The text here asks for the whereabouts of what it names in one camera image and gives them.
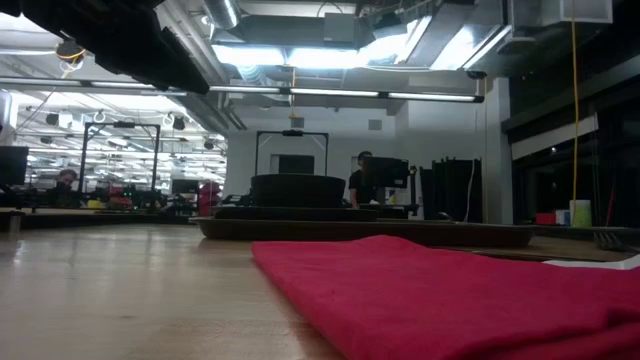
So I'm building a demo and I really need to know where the red cloth napkin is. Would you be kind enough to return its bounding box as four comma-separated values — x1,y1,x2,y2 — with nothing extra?
251,234,640,360

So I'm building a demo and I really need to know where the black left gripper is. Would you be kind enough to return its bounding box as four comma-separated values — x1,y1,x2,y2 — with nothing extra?
0,0,211,95

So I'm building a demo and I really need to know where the black monitor desk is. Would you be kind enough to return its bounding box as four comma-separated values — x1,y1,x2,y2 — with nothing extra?
374,201,421,220

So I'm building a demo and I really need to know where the silver round ceiling duct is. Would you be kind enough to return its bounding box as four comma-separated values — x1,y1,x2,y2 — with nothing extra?
202,0,241,30

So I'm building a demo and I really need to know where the black folding screen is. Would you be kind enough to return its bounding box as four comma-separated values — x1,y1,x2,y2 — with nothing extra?
419,156,484,224

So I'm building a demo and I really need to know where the black yellow ceiling cord reel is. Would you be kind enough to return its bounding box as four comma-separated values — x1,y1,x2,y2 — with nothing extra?
54,38,87,65

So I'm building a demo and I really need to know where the black bowl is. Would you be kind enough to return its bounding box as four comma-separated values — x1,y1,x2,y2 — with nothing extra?
250,173,348,209

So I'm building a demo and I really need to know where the black monitor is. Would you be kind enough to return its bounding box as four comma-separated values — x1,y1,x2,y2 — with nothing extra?
0,145,30,187
361,155,411,190

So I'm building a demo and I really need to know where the red chair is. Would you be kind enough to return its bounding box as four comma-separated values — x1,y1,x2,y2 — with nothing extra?
198,180,222,217

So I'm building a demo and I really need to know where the black camera frame rig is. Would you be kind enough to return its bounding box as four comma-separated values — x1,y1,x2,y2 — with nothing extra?
78,121,162,195
253,129,330,177

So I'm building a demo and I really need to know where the long ceiling light fixture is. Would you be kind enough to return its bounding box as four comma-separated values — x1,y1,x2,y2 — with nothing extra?
0,75,486,104

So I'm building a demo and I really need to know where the green and white container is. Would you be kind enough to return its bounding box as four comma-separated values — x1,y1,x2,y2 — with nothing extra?
569,199,593,229

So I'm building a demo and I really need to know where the brown plastic tray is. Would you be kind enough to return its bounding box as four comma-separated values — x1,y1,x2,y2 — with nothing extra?
190,215,542,248

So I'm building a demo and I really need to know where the black fork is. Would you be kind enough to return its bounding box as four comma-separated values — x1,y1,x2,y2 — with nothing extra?
592,227,640,253

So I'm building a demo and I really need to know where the person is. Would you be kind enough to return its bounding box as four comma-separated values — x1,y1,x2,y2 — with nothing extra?
348,150,377,210
53,168,81,207

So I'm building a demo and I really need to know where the dark background table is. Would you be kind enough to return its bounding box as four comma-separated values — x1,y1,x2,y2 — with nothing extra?
0,207,194,232

